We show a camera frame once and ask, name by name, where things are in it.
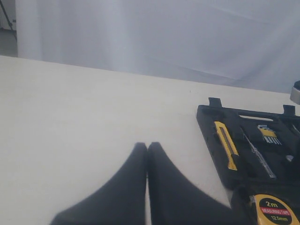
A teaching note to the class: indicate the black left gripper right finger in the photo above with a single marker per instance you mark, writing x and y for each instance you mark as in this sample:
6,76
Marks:
174,200

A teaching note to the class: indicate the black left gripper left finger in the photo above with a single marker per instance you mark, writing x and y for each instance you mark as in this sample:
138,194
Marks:
120,201

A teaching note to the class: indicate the yellow hex key set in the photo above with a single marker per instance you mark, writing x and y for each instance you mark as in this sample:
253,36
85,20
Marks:
269,135

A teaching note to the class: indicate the tripod in background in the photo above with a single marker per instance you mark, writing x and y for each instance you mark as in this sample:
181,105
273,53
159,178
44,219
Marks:
8,16

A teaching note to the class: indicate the black plastic tool case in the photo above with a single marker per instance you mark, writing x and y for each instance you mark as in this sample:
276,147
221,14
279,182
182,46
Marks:
251,177

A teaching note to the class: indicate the yellow tape measure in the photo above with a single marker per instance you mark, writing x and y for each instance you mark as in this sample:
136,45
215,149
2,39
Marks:
270,210

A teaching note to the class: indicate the yellow black utility knife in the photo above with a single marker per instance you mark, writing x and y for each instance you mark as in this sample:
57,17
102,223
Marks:
227,144

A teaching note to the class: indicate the clear tester screwdriver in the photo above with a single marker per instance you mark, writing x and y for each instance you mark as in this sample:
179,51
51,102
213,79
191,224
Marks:
260,157

